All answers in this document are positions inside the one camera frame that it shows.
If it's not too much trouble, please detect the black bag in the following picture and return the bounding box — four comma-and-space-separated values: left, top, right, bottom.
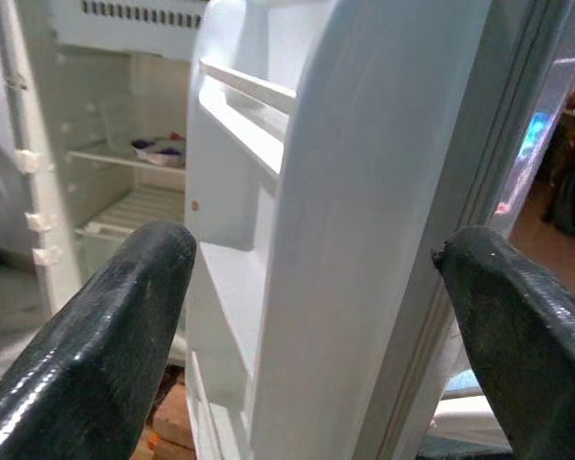
541, 164, 575, 240

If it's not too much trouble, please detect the white metal chair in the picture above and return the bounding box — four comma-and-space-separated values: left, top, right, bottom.
427, 372, 515, 454

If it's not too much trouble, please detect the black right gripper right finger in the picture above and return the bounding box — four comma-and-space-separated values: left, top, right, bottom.
430, 225, 575, 460

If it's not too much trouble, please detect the grey fridge door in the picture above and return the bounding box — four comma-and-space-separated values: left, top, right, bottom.
183, 0, 575, 460

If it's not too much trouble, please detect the white fridge shelf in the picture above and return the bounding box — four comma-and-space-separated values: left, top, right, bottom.
65, 143, 187, 175

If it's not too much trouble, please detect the grey fridge body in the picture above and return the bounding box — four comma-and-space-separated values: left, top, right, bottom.
0, 0, 208, 352

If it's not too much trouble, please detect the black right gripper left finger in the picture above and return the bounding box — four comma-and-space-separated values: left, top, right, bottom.
0, 220, 198, 460

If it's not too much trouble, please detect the white tray with dark food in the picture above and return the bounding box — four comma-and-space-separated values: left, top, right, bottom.
130, 134, 188, 167

